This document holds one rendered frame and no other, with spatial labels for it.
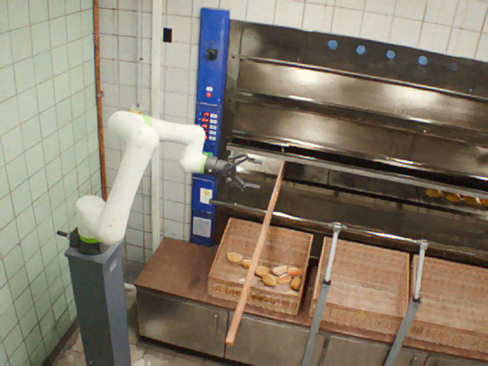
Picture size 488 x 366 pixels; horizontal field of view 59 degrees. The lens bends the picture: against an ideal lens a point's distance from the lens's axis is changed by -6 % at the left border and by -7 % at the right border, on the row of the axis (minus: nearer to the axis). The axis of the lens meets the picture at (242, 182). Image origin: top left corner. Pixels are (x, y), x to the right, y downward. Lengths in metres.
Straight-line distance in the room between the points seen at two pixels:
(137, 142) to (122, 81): 1.15
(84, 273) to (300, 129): 1.41
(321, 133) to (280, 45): 0.55
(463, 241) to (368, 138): 0.91
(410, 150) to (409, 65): 0.48
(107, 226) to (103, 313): 0.58
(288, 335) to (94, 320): 1.14
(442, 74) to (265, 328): 1.76
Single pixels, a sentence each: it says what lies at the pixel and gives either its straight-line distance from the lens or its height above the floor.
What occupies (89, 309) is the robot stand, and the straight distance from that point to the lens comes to 2.37.
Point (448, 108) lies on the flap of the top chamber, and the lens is 2.66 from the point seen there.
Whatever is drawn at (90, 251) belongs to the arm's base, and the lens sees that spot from 2.13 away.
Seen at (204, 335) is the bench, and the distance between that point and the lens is 3.01.
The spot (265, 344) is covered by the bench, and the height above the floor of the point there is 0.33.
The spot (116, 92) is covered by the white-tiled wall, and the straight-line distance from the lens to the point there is 2.96.
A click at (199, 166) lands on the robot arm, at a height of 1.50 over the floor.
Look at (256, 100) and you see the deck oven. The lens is 2.66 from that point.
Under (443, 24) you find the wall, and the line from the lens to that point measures 2.54.
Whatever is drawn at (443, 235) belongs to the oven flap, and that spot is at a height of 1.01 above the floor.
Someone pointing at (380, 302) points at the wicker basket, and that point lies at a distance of 3.00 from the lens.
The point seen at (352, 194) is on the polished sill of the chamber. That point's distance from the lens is 2.83.
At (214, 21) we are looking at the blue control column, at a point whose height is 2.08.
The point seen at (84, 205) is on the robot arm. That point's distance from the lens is 2.03.
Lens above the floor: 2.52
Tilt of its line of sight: 29 degrees down
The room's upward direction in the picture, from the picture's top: 6 degrees clockwise
